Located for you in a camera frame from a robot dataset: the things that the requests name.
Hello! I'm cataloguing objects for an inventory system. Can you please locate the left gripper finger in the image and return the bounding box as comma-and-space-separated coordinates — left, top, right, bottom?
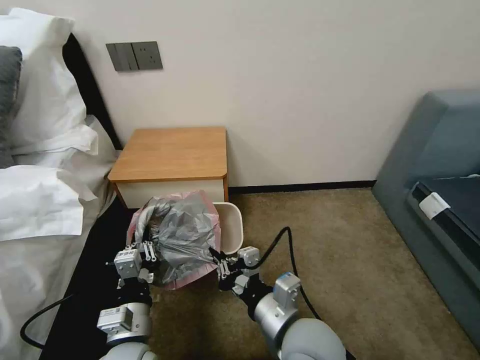
136, 262, 163, 285
126, 241, 158, 264

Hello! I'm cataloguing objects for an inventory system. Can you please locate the black bed frame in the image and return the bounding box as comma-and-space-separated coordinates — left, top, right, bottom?
31, 194, 158, 360

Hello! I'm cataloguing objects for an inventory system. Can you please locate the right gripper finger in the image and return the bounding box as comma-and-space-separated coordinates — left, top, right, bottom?
224, 253, 245, 272
209, 246, 232, 281

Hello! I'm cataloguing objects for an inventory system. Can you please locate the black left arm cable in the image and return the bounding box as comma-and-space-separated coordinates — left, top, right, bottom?
20, 294, 76, 355

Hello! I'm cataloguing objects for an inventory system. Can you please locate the grey wall switch panel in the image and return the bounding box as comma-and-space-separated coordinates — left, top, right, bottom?
105, 41, 138, 72

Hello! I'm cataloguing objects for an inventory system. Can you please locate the blue-grey sofa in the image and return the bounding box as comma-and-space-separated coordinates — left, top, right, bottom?
371, 88, 480, 349

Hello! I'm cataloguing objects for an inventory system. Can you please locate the wooden bedside table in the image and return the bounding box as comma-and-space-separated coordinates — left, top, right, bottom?
107, 126, 230, 209

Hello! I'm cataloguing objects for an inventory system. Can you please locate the pink plastic bag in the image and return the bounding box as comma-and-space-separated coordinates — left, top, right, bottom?
125, 189, 222, 290

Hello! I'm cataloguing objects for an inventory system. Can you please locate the black bed headboard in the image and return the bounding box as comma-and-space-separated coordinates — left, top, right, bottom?
61, 32, 124, 152

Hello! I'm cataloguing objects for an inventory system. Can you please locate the white plastic trash can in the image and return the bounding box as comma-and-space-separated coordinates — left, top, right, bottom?
212, 201, 245, 254

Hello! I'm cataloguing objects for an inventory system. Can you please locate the large white pillow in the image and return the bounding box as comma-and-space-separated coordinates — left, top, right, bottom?
0, 8, 100, 158

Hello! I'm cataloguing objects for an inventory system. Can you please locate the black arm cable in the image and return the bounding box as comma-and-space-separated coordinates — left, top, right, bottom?
257, 226, 322, 320
20, 294, 76, 355

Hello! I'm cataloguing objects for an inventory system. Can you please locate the white duvet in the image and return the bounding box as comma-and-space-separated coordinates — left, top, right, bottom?
0, 164, 85, 242

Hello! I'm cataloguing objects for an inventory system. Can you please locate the grey knitted pillow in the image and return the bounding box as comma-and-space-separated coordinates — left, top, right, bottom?
0, 46, 23, 169

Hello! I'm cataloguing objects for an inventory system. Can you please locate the white sofa tag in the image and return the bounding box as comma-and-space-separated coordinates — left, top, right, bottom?
418, 192, 451, 219

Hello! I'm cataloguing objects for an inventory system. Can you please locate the black skirting board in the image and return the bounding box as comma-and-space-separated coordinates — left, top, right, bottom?
227, 179, 377, 194

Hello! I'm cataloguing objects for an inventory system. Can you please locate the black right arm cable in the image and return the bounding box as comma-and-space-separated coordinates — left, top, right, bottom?
257, 226, 322, 320

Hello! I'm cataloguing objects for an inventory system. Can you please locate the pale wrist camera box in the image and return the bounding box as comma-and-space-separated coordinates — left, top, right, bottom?
237, 246, 262, 269
113, 248, 143, 281

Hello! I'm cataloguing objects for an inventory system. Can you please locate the grey wall socket panel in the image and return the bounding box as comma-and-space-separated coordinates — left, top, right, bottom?
131, 40, 164, 71

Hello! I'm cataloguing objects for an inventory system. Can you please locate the grey translucent garbage bag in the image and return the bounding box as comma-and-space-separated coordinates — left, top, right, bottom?
131, 195, 223, 286

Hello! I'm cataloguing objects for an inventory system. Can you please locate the white bed sheet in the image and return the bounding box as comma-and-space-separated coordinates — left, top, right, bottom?
0, 114, 118, 360

